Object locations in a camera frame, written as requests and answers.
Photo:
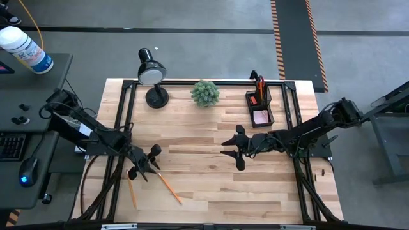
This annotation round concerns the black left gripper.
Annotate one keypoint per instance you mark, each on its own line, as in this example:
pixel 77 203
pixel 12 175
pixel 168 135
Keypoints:
pixel 140 158

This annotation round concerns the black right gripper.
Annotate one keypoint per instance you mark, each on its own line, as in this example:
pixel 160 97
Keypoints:
pixel 247 145

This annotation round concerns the pink sticky note pad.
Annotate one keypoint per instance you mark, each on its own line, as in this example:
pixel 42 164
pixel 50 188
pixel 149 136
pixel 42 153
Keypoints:
pixel 261 117

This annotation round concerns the orange eraser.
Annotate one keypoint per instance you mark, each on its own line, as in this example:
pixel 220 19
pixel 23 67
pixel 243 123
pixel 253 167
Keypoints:
pixel 253 100

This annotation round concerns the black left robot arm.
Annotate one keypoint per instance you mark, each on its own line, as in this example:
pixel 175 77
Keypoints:
pixel 96 131

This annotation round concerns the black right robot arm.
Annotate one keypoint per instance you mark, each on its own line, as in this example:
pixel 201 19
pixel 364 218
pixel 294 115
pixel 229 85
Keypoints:
pixel 303 131

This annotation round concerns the black mesh desk organizer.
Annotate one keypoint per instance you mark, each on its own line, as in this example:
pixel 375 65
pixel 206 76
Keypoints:
pixel 267 97

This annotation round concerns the green potted plant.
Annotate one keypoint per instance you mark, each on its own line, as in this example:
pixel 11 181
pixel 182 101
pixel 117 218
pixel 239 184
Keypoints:
pixel 205 93

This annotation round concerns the white box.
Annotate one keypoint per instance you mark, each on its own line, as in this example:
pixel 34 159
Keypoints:
pixel 79 149

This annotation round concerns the black desk lamp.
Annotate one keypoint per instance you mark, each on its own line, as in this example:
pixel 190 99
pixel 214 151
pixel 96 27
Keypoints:
pixel 151 73

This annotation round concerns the black caster wheel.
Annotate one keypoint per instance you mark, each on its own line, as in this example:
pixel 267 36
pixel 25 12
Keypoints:
pixel 47 198

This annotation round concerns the black computer mouse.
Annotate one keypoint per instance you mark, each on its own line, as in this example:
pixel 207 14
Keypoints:
pixel 28 171

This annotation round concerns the black hazard-striped floor mat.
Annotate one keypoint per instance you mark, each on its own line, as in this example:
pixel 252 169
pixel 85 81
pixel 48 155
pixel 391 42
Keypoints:
pixel 297 38

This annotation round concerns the black keyboard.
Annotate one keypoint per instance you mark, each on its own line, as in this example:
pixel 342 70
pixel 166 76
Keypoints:
pixel 11 147

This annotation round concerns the black desk knob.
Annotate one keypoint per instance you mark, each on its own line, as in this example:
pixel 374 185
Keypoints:
pixel 24 107

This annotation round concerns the black side desk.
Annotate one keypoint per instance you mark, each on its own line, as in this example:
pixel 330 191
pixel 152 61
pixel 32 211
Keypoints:
pixel 32 86

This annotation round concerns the grey metal table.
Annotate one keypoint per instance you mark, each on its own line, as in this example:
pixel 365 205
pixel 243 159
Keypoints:
pixel 383 137

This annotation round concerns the white wipes canister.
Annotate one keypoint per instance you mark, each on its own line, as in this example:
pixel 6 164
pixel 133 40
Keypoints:
pixel 25 48

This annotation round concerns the dark device with pink screen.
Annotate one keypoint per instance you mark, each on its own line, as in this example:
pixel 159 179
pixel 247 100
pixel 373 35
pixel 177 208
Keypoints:
pixel 4 68

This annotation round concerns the person's shoe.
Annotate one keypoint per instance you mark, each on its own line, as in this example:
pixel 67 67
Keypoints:
pixel 11 17

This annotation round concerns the black aluminium frame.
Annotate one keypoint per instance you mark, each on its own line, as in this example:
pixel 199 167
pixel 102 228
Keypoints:
pixel 230 82

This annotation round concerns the black curved bracket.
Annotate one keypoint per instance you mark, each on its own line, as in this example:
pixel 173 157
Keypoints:
pixel 254 75

